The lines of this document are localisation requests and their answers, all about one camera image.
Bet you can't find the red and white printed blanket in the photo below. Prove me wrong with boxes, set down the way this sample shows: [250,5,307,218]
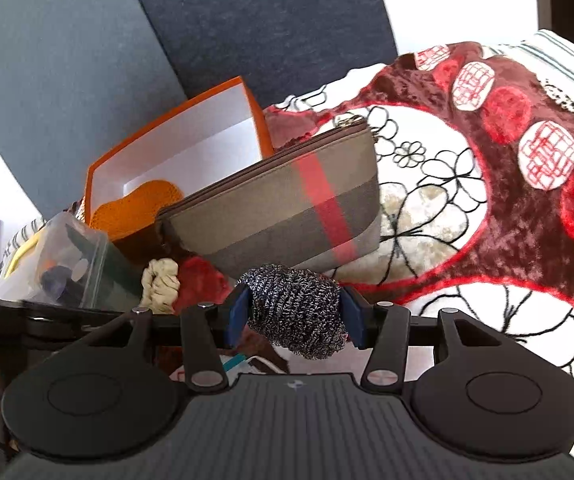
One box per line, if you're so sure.
[167,42,574,476]

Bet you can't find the striped white bedsheet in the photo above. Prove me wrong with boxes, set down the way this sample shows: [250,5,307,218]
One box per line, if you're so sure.
[487,30,574,126]

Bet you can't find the clear plastic storage container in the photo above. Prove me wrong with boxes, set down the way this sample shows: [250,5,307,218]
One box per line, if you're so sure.
[0,211,142,311]

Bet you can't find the dark blue upholstered panel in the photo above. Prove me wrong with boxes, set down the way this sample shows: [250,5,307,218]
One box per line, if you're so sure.
[122,0,400,111]

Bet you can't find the plaid canvas zipper pouch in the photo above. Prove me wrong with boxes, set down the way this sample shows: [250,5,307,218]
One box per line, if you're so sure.
[154,115,382,276]

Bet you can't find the cream fabric scrunchie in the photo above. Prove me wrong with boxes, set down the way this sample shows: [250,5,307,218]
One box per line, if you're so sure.
[141,258,182,316]

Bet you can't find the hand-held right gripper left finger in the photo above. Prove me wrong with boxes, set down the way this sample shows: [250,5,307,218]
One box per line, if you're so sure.
[89,284,252,396]

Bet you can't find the grey upholstered panel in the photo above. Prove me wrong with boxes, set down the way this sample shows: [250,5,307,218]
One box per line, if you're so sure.
[0,0,188,221]

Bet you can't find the orange cardboard box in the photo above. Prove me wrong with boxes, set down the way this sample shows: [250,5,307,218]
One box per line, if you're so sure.
[84,76,276,241]

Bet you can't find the speckled grey knitted roll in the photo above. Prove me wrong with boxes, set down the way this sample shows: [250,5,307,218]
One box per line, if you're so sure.
[239,264,348,361]

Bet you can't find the orange knitted cloth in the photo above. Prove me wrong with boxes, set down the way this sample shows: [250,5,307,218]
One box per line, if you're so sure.
[89,180,185,241]

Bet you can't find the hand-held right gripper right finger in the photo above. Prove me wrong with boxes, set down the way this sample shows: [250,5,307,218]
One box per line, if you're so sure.
[338,286,506,395]

